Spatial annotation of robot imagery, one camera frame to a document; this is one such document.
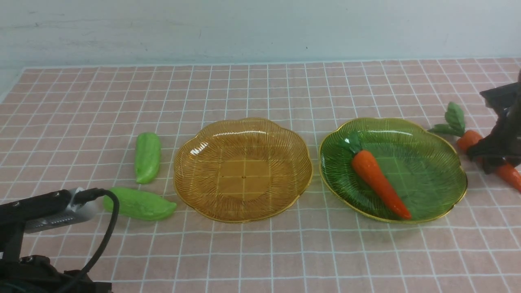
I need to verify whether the green ribbed plastic plate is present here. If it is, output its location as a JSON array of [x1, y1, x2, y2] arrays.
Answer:
[[318, 118, 468, 224]]

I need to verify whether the amber ribbed plastic plate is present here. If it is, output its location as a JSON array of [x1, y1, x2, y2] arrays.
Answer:
[[173, 118, 314, 223]]

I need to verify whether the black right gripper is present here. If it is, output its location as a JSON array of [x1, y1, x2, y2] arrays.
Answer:
[[466, 73, 521, 174]]

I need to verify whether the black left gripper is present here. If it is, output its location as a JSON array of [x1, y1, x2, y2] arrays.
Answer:
[[0, 189, 112, 293]]

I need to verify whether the black camera cable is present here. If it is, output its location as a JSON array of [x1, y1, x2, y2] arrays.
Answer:
[[57, 188, 120, 293]]

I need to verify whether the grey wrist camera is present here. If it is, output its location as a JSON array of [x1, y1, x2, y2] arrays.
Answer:
[[24, 188, 99, 234]]

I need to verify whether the green toy cucumber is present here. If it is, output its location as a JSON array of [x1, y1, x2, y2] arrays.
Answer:
[[102, 187, 177, 221], [134, 132, 162, 185]]

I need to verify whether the orange toy carrot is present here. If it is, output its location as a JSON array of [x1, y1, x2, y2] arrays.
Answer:
[[428, 101, 521, 192], [333, 131, 412, 223]]

